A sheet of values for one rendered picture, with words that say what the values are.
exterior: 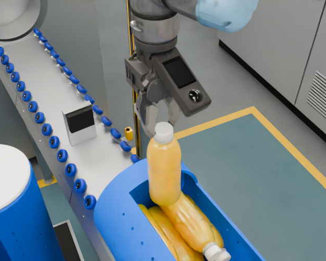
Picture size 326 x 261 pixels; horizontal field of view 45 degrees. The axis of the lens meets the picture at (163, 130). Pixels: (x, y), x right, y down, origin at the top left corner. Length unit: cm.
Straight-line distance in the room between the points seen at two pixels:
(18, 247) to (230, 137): 180
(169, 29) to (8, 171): 81
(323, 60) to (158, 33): 213
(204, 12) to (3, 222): 92
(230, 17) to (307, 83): 235
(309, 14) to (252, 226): 133
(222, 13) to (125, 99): 260
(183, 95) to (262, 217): 185
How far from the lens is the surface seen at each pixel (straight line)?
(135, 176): 94
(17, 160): 131
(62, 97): 168
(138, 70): 68
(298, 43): 282
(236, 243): 104
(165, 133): 75
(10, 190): 124
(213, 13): 51
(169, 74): 63
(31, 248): 141
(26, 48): 203
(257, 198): 249
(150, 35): 62
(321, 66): 271
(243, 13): 53
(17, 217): 127
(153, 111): 71
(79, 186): 127
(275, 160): 272
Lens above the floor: 196
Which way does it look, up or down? 44 degrees down
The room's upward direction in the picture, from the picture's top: straight up
